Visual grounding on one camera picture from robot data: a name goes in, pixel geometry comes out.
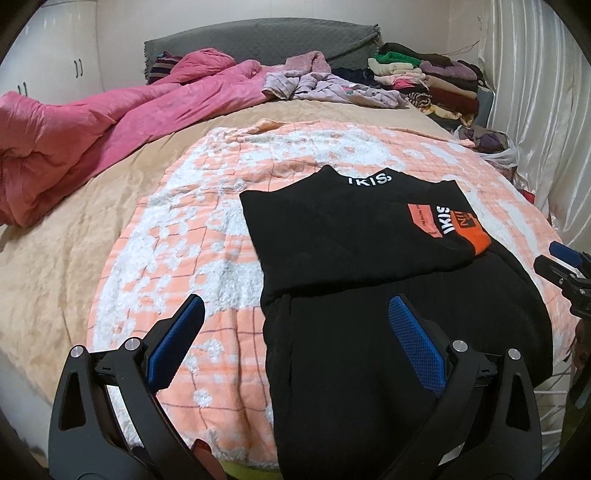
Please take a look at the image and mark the dark navy garment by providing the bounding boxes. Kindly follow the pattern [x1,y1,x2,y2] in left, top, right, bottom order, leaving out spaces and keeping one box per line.
[339,67,375,86]

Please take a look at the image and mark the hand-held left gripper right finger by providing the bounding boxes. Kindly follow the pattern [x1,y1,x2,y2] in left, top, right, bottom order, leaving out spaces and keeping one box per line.
[388,295,542,480]

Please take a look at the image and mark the white satin curtain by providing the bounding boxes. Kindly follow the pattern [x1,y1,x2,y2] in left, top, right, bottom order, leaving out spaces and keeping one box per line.
[478,0,591,259]

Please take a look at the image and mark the beige bed sheet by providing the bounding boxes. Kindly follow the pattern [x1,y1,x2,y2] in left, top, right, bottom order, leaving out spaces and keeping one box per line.
[0,97,455,407]

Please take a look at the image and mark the grey quilted headboard cover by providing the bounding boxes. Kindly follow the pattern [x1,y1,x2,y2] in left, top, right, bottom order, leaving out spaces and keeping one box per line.
[143,31,382,84]

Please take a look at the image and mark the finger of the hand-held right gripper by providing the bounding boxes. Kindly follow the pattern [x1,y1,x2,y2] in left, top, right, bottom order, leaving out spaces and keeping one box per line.
[533,255,578,288]
[549,241,585,269]

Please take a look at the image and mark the orange white checked blanket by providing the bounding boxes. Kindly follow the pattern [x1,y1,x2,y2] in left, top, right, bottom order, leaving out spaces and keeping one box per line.
[85,121,580,472]

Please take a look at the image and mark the lilac crumpled pyjamas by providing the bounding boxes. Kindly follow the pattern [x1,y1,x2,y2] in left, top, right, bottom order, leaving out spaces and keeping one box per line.
[263,71,411,109]

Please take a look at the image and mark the pink duvet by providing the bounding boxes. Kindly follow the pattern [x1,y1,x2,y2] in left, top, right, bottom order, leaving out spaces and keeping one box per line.
[0,47,289,227]

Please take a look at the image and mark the stack of folded clothes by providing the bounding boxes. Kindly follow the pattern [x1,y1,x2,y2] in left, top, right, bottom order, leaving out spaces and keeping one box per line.
[367,42,485,127]

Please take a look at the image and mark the white wardrobe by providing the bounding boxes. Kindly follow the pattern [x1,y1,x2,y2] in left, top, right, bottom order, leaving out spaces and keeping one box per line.
[0,0,100,100]

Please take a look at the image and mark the grey cushion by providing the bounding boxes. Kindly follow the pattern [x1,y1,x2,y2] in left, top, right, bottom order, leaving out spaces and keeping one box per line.
[478,88,497,127]

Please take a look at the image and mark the dark striped garment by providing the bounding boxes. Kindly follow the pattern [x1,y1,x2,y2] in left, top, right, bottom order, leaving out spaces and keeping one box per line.
[148,52,183,84]

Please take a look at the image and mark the black sweater with orange cuffs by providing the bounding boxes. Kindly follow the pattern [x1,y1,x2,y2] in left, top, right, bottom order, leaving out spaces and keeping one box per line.
[239,165,555,480]

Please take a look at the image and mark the plastic bag of clothes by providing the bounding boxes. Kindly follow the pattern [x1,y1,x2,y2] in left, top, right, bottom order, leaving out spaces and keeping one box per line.
[452,124,518,169]

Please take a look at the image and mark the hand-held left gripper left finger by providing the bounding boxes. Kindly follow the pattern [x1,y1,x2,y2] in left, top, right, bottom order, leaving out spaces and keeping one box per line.
[48,295,206,480]

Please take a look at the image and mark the person's left hand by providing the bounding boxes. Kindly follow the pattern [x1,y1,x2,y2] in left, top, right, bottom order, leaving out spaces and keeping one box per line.
[191,438,217,468]

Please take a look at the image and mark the mauve fuzzy garment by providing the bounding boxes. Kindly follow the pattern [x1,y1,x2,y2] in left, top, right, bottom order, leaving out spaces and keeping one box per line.
[281,51,333,77]

